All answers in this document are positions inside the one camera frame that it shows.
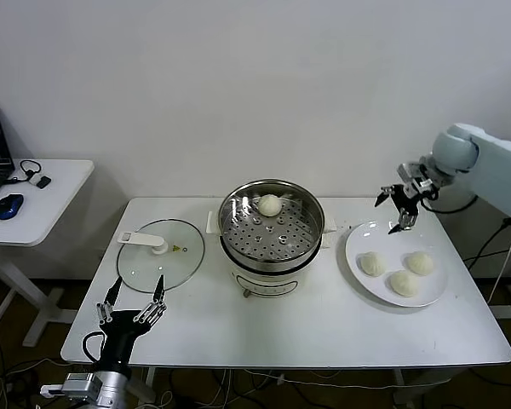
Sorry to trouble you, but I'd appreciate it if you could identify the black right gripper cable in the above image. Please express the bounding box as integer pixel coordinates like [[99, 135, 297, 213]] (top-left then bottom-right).
[[419, 193, 480, 214]]

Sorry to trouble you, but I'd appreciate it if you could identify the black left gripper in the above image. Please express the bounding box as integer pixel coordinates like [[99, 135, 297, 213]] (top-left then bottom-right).
[[95, 274, 169, 372]]

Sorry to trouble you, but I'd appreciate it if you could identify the white steamed baozi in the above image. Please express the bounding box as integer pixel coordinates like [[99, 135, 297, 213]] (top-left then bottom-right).
[[356, 251, 388, 277], [256, 193, 283, 217], [404, 251, 435, 276], [387, 270, 422, 298]]

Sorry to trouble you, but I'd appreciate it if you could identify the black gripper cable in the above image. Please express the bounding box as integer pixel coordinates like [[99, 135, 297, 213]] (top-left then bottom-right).
[[419, 193, 480, 214], [81, 329, 110, 364]]

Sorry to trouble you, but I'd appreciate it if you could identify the blue computer mouse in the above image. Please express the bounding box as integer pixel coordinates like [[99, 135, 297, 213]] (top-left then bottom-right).
[[0, 193, 26, 221]]

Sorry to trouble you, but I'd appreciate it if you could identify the stainless steel steamer basket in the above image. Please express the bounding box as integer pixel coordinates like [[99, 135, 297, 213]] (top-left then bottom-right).
[[218, 179, 327, 262]]

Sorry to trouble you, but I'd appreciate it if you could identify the thin black looped cable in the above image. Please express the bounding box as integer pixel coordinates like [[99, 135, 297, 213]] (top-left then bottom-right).
[[5, 158, 43, 185]]

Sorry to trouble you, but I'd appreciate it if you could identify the glass lid with white handle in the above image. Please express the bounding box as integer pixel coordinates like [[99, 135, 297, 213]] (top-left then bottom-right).
[[117, 218, 207, 294]]

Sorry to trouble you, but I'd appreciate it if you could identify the white hanging cable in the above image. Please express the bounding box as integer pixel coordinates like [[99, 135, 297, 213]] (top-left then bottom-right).
[[489, 224, 511, 306]]

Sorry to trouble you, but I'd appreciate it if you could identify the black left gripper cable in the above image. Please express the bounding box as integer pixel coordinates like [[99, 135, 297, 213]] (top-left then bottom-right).
[[81, 329, 110, 364]]

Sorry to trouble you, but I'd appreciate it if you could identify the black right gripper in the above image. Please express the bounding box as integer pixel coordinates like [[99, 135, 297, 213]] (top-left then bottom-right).
[[374, 180, 425, 235]]

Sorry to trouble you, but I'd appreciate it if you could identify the black power cable with plug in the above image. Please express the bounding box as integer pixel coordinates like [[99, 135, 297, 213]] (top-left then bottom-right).
[[462, 216, 511, 269]]

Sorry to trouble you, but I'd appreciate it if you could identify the white round plate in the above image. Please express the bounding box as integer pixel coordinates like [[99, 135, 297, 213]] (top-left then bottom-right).
[[345, 220, 450, 308]]

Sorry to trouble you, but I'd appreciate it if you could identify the white side table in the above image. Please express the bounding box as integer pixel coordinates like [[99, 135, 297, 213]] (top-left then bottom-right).
[[0, 158, 97, 347]]

